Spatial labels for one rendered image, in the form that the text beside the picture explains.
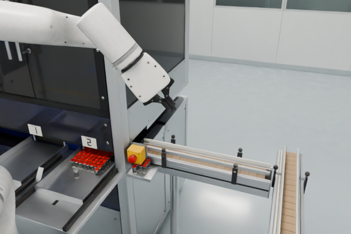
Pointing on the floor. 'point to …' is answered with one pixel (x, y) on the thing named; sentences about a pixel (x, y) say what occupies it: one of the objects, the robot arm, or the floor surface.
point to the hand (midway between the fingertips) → (168, 104)
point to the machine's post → (118, 107)
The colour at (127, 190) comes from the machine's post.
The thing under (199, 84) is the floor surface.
